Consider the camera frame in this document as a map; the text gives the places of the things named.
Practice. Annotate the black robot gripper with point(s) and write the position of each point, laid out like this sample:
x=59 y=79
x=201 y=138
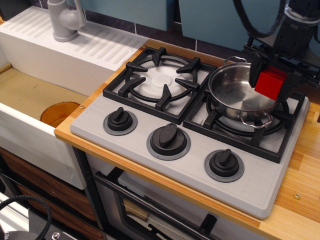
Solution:
x=287 y=50

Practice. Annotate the red cube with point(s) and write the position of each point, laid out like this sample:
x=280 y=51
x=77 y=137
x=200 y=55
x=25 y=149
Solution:
x=270 y=82

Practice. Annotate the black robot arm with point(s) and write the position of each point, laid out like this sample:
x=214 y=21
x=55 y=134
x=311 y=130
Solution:
x=291 y=6

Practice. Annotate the stainless steel pan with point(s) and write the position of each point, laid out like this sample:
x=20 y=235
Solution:
x=235 y=99

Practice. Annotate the black right stove knob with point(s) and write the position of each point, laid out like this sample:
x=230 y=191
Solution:
x=224 y=166

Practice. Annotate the black stove knob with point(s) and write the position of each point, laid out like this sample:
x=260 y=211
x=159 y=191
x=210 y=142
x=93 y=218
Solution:
x=168 y=143
x=120 y=122
x=224 y=166

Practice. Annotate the grey toy stove top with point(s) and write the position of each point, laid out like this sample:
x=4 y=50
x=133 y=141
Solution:
x=254 y=193

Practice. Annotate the black middle stove knob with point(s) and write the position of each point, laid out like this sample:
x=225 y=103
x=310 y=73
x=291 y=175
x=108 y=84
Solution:
x=168 y=143

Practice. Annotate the black left stove knob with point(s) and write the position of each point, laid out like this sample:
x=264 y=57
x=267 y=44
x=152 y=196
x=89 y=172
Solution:
x=120 y=122

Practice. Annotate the black right burner grate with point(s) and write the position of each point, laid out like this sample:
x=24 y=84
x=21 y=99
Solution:
x=269 y=142

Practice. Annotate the black burner grate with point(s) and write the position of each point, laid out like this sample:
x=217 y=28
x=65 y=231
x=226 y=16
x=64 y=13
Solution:
x=269 y=142
x=160 y=83

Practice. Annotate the black left burner grate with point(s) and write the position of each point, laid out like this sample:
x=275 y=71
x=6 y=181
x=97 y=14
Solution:
x=160 y=83

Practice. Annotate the grey toy faucet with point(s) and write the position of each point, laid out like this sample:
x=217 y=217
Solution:
x=65 y=22

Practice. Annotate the orange plastic plate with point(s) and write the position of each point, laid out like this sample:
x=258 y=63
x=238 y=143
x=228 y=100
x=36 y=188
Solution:
x=55 y=114

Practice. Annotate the white toy sink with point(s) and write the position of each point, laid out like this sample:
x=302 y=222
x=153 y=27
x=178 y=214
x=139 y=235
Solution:
x=36 y=72

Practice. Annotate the wooden drawer cabinet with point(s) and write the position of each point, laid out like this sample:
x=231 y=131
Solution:
x=69 y=205

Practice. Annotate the oven door with handle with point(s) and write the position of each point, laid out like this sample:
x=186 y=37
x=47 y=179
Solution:
x=147 y=212

